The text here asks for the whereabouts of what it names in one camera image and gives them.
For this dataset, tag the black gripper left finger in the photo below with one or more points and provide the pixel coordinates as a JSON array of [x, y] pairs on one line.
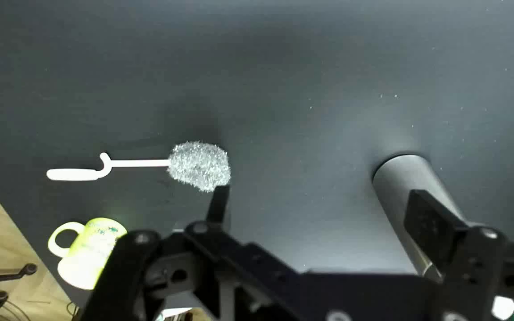
[[219, 207]]

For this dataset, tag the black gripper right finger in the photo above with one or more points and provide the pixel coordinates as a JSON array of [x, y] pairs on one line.
[[435, 232]]

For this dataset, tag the silver metal flask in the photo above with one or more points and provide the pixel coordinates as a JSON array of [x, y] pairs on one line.
[[394, 182]]

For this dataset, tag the white grey dish brush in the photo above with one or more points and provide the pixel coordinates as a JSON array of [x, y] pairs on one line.
[[194, 162]]

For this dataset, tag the white yellow-green mug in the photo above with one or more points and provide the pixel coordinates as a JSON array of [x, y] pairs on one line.
[[85, 258]]

